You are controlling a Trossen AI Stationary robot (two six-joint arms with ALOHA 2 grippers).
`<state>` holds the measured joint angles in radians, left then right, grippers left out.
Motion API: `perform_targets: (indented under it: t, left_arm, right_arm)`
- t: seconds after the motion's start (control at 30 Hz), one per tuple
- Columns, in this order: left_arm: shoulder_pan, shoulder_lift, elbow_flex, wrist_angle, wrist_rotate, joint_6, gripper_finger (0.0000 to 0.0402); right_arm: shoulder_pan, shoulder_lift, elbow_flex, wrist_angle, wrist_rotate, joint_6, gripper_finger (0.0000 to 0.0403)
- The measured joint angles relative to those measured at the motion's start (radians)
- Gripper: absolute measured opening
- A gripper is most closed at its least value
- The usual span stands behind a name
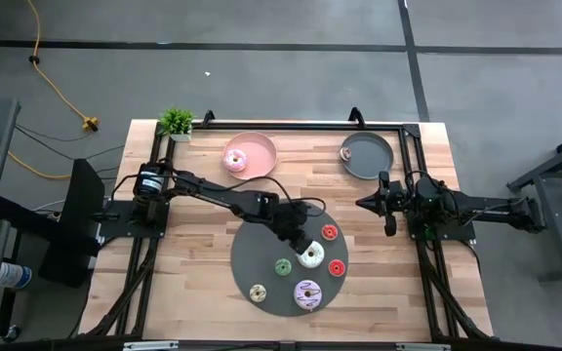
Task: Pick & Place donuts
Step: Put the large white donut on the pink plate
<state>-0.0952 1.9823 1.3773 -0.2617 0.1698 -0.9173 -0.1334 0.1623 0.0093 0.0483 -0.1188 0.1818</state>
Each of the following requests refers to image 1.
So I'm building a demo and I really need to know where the large purple frosted donut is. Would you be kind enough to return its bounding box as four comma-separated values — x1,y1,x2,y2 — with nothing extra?
293,279,324,312

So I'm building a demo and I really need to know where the large white glazed donut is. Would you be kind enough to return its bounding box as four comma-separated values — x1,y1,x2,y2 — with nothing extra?
296,240,326,270

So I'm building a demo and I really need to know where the small white sprinkled donut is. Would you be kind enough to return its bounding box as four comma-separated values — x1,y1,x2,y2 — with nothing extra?
248,283,268,303

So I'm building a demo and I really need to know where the white and blue canister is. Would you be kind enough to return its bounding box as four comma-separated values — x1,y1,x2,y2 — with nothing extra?
0,261,34,291

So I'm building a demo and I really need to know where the yellow extension cable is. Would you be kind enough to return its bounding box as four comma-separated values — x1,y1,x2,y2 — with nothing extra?
25,0,100,133
7,150,73,180

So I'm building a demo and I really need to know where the small green frosted donut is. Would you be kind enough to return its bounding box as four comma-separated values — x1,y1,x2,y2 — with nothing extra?
273,257,293,277

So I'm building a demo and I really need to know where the green plant in white pot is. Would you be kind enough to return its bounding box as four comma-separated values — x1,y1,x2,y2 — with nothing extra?
157,106,197,143

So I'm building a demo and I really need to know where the round grey woven placemat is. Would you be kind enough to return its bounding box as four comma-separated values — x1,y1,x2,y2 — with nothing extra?
229,197,350,319

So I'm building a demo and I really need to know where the silver aluminium bracket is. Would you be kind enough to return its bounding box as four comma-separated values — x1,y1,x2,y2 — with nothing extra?
123,340,181,351
396,342,451,351

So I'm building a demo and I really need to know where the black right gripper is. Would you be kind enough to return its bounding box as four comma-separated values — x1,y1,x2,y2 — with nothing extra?
356,170,409,238

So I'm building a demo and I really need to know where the pink plate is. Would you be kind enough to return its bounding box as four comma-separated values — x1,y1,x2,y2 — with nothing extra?
221,131,279,181

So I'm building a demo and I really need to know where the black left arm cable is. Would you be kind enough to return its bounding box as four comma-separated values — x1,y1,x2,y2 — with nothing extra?
109,165,329,218

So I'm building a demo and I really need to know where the large pink frosted donut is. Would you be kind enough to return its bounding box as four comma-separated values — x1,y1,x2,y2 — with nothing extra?
222,148,249,174

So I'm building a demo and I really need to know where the dark grey round pan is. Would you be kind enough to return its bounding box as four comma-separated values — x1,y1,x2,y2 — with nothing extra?
340,131,395,180

